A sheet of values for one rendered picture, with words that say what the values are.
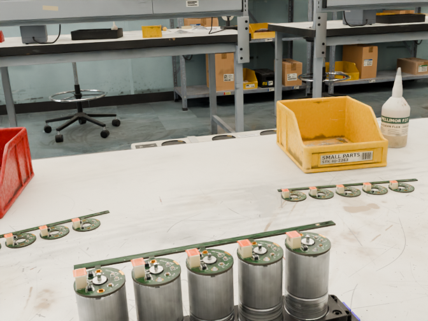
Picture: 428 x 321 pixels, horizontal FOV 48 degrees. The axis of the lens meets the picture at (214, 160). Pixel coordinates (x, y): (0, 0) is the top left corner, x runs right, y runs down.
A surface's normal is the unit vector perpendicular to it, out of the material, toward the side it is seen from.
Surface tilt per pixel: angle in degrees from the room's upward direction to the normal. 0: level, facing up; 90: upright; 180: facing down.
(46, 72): 90
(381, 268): 0
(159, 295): 90
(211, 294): 90
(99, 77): 90
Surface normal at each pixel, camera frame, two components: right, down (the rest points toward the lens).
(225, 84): 0.27, 0.29
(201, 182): -0.04, -0.94
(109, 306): 0.48, 0.26
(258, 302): -0.19, 0.32
